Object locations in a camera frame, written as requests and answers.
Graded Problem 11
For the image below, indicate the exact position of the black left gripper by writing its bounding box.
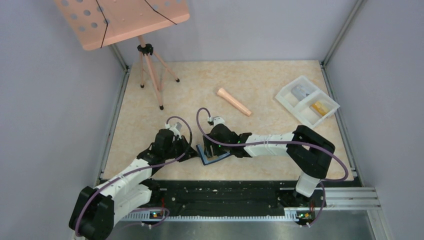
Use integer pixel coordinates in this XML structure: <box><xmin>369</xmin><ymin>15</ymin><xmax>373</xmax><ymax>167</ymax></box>
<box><xmin>164</xmin><ymin>134</ymin><xmax>200</xmax><ymax>162</ymax></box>

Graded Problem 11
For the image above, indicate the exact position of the blue card holder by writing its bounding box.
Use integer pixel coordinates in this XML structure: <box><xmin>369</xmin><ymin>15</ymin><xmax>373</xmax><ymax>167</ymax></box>
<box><xmin>196</xmin><ymin>144</ymin><xmax>231</xmax><ymax>166</ymax></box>

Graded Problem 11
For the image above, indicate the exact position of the gold credit card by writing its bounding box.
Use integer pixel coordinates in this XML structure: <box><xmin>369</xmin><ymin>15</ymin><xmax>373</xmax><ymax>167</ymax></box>
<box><xmin>310</xmin><ymin>101</ymin><xmax>330</xmax><ymax>116</ymax></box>

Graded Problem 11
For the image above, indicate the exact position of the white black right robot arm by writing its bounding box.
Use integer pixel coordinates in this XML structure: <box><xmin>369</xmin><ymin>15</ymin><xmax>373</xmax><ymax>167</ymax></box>
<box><xmin>203</xmin><ymin>123</ymin><xmax>336</xmax><ymax>206</ymax></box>

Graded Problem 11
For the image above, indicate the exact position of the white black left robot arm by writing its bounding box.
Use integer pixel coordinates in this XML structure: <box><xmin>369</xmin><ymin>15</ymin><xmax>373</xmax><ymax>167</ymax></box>
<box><xmin>68</xmin><ymin>129</ymin><xmax>197</xmax><ymax>240</ymax></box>

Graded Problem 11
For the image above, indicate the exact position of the silver card in tray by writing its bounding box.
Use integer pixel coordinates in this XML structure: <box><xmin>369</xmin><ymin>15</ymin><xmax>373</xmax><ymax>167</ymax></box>
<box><xmin>290</xmin><ymin>84</ymin><xmax>312</xmax><ymax>101</ymax></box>

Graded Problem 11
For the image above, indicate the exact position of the pink tapered stick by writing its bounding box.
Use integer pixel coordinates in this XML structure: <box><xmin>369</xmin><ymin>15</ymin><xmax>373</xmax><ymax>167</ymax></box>
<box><xmin>216</xmin><ymin>87</ymin><xmax>252</xmax><ymax>117</ymax></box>

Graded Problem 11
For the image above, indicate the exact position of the white plastic divided tray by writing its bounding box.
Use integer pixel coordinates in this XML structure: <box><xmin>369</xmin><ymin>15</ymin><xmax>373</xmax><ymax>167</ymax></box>
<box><xmin>275</xmin><ymin>75</ymin><xmax>340</xmax><ymax>129</ymax></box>

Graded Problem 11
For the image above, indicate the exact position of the pink music stand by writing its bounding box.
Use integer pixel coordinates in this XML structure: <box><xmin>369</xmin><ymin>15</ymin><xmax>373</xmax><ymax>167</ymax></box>
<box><xmin>55</xmin><ymin>0</ymin><xmax>190</xmax><ymax>110</ymax></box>

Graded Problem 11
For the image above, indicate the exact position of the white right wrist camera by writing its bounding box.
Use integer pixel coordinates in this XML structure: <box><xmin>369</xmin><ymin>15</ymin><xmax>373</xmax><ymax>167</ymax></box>
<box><xmin>207</xmin><ymin>116</ymin><xmax>225</xmax><ymax>127</ymax></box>

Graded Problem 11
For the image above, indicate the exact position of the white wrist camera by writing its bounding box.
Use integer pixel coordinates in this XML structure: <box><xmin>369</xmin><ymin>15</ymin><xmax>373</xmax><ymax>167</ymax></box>
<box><xmin>207</xmin><ymin>116</ymin><xmax>225</xmax><ymax>127</ymax></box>
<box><xmin>165</xmin><ymin>122</ymin><xmax>183</xmax><ymax>136</ymax></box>

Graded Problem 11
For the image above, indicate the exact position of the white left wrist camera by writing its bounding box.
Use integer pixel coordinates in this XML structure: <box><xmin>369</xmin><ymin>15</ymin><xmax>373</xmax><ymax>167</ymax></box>
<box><xmin>165</xmin><ymin>122</ymin><xmax>183</xmax><ymax>136</ymax></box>

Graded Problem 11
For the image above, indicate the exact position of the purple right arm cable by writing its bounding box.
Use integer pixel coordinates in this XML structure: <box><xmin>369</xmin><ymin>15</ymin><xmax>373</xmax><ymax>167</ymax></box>
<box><xmin>196</xmin><ymin>107</ymin><xmax>349</xmax><ymax>228</ymax></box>

